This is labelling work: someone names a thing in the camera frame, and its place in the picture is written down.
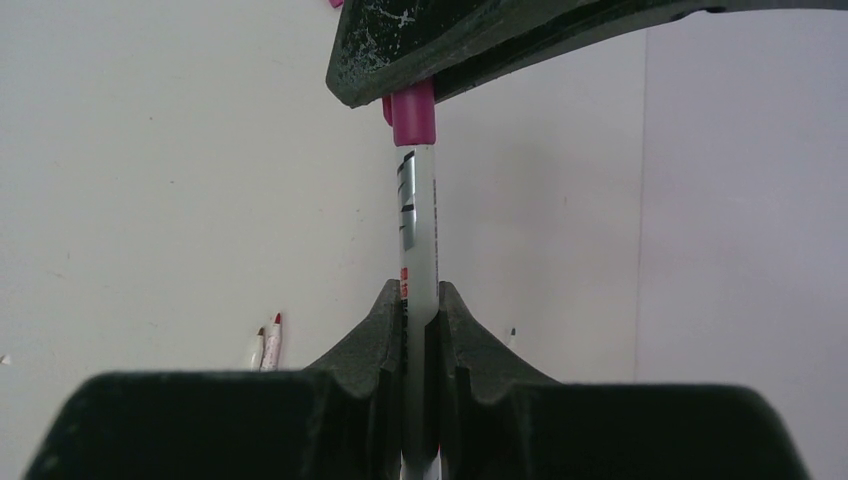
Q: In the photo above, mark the white red marker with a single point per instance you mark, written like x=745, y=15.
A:
x=272, y=344

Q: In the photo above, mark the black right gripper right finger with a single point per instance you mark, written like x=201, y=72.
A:
x=501, y=418

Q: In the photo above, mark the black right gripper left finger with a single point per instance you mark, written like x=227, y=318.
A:
x=338, y=418

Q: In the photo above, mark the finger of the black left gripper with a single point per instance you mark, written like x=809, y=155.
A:
x=381, y=47
x=563, y=50

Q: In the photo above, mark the white yellow marker pen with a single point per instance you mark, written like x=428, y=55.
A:
x=255, y=351

